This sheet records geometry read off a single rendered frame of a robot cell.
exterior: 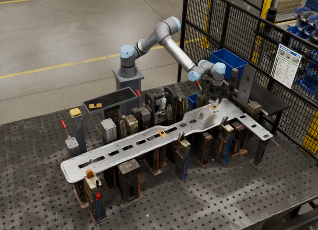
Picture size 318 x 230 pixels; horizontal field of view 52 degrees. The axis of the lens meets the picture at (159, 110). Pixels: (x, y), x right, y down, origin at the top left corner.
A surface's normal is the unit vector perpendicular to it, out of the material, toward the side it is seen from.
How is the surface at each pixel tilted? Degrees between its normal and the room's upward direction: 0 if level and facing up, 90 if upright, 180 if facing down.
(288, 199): 0
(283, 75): 90
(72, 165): 0
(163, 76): 0
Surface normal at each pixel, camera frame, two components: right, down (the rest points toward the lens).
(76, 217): 0.03, -0.77
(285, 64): -0.85, 0.32
